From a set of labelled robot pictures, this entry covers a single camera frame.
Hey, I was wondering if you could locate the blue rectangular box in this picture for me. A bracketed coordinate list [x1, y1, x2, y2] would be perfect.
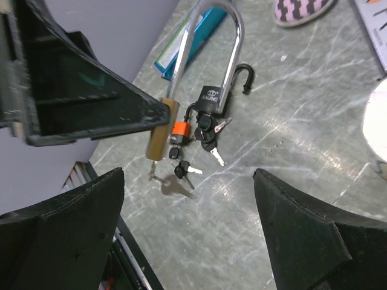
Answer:
[153, 7, 228, 81]

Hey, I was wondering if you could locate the small silver key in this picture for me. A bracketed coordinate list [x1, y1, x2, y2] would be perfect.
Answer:
[148, 161, 171, 186]

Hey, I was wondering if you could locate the orange black padlock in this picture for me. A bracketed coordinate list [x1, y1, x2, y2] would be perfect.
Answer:
[169, 121, 190, 146]

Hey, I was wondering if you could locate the long shackle brass padlock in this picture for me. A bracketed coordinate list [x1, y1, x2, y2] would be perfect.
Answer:
[146, 0, 245, 161]

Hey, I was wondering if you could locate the black padlock with keys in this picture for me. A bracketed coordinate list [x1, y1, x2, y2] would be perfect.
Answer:
[184, 63, 255, 166]

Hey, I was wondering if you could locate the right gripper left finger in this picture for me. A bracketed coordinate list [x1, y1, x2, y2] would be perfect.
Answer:
[1, 168, 125, 289]

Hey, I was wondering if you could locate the purple toothpaste box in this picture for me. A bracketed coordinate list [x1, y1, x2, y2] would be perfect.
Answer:
[350, 0, 386, 80]

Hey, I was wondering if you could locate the pink striped oval sponge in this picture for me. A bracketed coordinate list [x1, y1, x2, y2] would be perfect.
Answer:
[273, 0, 337, 28]

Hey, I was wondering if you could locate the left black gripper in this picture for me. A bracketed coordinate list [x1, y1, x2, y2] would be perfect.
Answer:
[1, 1, 169, 145]

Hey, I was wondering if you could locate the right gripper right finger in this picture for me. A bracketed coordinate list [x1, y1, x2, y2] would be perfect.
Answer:
[253, 169, 386, 289]

